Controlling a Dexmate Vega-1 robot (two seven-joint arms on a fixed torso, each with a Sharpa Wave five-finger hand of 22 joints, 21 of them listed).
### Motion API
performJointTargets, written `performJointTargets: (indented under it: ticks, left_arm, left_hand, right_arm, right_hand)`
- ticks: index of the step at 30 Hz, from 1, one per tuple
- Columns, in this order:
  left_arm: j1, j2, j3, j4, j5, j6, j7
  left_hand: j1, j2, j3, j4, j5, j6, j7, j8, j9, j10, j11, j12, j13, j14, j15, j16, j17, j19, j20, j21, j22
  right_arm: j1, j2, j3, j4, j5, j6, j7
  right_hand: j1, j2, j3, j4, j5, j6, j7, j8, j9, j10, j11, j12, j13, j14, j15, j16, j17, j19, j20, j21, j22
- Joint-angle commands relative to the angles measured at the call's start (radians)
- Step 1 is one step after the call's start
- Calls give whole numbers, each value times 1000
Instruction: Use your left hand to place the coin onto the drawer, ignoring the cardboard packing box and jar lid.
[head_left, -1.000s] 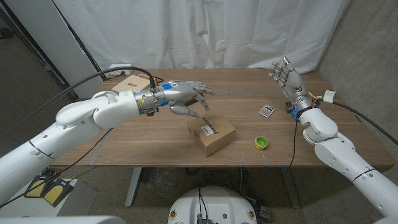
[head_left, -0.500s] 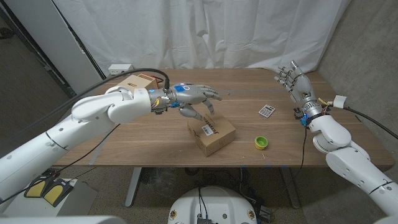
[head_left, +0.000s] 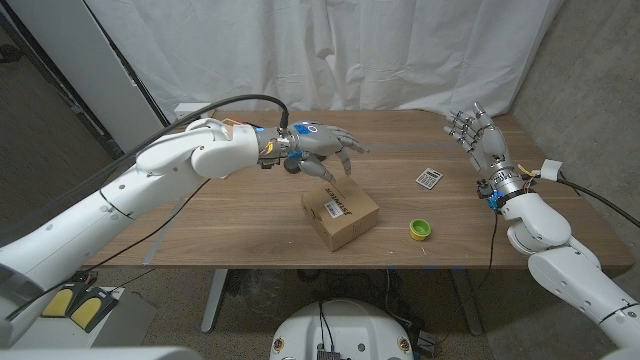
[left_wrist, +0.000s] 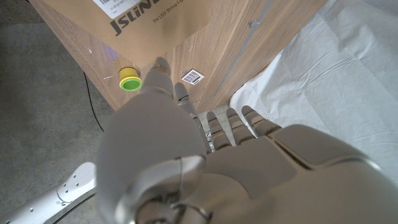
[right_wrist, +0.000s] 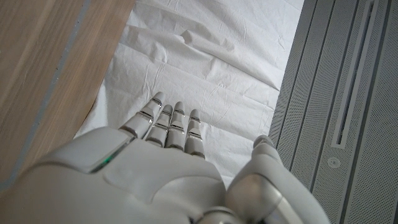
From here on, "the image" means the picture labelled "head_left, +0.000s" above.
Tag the grey tape strip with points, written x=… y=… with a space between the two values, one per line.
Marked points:
x=161 y=233

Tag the small white calculator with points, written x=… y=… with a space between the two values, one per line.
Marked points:
x=429 y=178

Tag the yellow black foot pedal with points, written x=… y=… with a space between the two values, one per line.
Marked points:
x=59 y=302
x=87 y=310

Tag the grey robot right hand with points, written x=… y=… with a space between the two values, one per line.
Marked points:
x=487 y=145

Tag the white robot shoulder cover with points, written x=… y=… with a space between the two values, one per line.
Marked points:
x=622 y=355
x=100 y=354

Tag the white robot torso base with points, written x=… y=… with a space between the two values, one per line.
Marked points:
x=350 y=325

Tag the brown cardboard packing box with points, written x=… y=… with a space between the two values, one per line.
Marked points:
x=345 y=220

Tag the white table leg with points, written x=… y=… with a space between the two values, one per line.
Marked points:
x=214 y=300

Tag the white curtain backdrop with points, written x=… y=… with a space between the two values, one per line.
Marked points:
x=325 y=50

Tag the black power adapter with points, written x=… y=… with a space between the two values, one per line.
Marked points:
x=426 y=342

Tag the grey table leg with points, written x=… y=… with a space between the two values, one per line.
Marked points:
x=467 y=305

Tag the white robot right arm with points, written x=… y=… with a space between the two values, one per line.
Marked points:
x=565 y=270

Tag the white tape tag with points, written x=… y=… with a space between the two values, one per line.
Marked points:
x=550 y=170

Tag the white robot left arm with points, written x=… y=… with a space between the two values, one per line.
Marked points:
x=150 y=185

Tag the white leaning wall panel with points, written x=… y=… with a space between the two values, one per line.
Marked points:
x=85 y=65

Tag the grey floor plate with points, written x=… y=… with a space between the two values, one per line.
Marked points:
x=130 y=320

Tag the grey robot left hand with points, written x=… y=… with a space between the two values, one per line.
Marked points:
x=315 y=140

